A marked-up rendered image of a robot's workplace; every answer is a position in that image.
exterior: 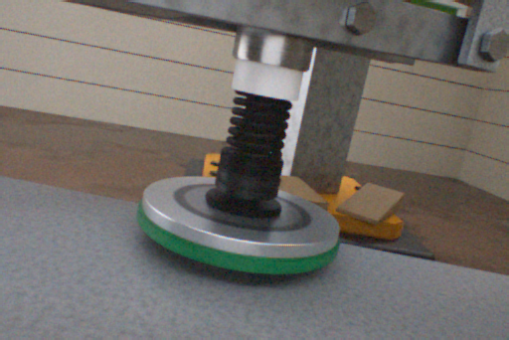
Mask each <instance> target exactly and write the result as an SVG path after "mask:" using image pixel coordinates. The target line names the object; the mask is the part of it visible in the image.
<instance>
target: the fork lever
mask: <svg viewBox="0 0 509 340"><path fill-rule="evenodd" d="M57 1H66V2H70V3H74V4H83V5H87V6H90V7H94V8H103V9H107V10H111V11H119V12H124V13H128V14H136V15H140V16H145V17H149V18H157V19H161V20H166V21H173V22H178V23H182V24H187V25H194V26H199V27H203V28H212V29H215V30H220V31H224V32H232V33H235V32H236V30H237V26H238V25H241V26H246V27H250V28H257V29H261V30H265V31H269V32H277V33H280V34H284V35H292V36H296V37H301V38H308V39H312V40H315V46H314V48H315V49H324V50H328V51H332V52H340V53H345V54H349V55H353V56H361V57H366V58H370V59H378V60H382V61H387V62H391V63H399V64H403V65H408V66H414V65H415V62H416V60H420V61H424V62H428V63H436V64H440V65H444V66H452V67H456V68H460V69H464V70H472V71H476V72H482V73H484V72H483V71H481V70H474V69H471V68H469V67H466V66H460V65H459V63H458V62H457V60H458V57H459V52H460V49H461V46H462V43H463V38H464V35H465V32H466V27H467V24H468V21H469V19H468V18H462V17H459V16H456V15H453V14H447V13H445V12H442V11H435V10H433V9H430V8H425V7H422V6H419V5H416V4H411V3H408V2H405V1H399V0H57ZM508 46H509V37H508V35H507V33H506V32H505V31H504V28H495V29H494V30H493V31H491V32H488V33H487V34H485V35H484V40H483V42H482V46H481V49H480V53H481V54H482V55H483V56H484V58H485V60H487V63H495V62H497V61H498V60H501V59H502V58H504V57H505V56H506V55H507V52H508Z"/></svg>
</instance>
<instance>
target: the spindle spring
mask: <svg viewBox="0 0 509 340"><path fill-rule="evenodd" d="M236 94H238V95H242V96H245V97H247V96H249V97H259V98H265V99H271V100H280V102H271V101H264V100H253V99H248V98H243V97H235V98H234V99H233V103H234V104H237V105H242V106H245V107H256V108H261V109H267V110H278V112H268V111H261V110H250V109H245V108H244V107H232V114H235V115H238V116H241V117H233V116H232V117H230V123H231V124H233V125H235V126H231V127H229V129H228V131H229V134H231V135H229V136H228V137H227V138H226V142H228V144H229V145H233V146H236V147H239V148H242V149H250V150H256V151H266V152H271V153H259V152H247V151H243V150H240V149H234V148H232V147H229V148H228V149H227V151H228V152H231V153H233V154H236V155H238V156H243V157H247V158H249V159H259V160H265V161H274V160H277V159H280V158H281V157H282V152H281V149H283V148H284V142H283V141H282V140H284V138H286V136H287V135H286V132H285V131H284V130H286V129H287V128H288V123H287V120H289V119H290V118H291V114H290V112H289V111H288V110H291V109H292V103H291V101H289V100H284V99H280V98H276V97H267V96H263V95H259V94H256V93H248V92H245V91H241V90H236ZM243 117H249V118H254V119H260V120H266V121H276V123H267V122H260V121H249V120H245V119H243ZM242 127H243V128H252V129H257V130H263V131H273V133H266V132H258V131H248V130H243V129H241V128H242ZM239 138H247V139H252V140H258V141H266V142H272V143H260V142H249V141H244V140H240V139H239Z"/></svg>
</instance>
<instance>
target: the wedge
mask: <svg viewBox="0 0 509 340"><path fill-rule="evenodd" d="M404 196H405V194H404V193H401V192H398V191H396V190H391V189H388V188H385V187H380V186H377V185H375V184H372V183H367V184H366V185H364V187H362V188H360V190H358V191H357V192H356V193H355V194H353V195H352V196H351V197H349V198H348V199H347V200H346V201H344V202H343V204H340V205H339V207H337V208H336V212H339V213H340V214H343V215H347V216H350V217H352V218H357V219H359V220H361V221H364V222H367V223H370V224H372V225H378V224H380V223H381V222H384V221H385V220H386V219H388V218H390V217H391V216H392V215H394V214H395V213H397V212H398V211H400V210H401V207H402V201H403V199H404Z"/></svg>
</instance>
